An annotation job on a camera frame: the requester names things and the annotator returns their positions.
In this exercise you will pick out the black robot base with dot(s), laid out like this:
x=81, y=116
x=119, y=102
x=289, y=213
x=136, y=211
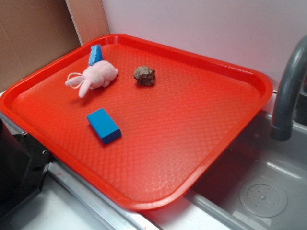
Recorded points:
x=23, y=164

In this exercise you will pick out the red plastic tray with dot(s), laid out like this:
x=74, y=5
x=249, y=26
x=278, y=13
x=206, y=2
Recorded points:
x=171, y=131

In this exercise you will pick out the pink plush bunny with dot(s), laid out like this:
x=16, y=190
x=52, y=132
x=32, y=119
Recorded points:
x=100, y=74

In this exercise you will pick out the grey plastic sink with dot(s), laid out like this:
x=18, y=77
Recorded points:
x=213, y=201

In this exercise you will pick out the brown rock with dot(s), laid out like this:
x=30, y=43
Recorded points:
x=144, y=76

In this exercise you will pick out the grey faucet spout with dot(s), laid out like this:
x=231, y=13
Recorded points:
x=291, y=99

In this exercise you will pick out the sink drain cover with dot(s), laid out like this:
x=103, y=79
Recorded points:
x=263, y=198

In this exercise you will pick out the blue sponge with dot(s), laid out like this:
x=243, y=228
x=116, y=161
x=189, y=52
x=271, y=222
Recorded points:
x=95, y=55

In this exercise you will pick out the blue rectangular block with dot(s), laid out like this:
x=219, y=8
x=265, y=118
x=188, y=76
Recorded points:
x=104, y=126

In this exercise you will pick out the brown cardboard panel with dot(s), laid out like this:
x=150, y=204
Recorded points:
x=33, y=33

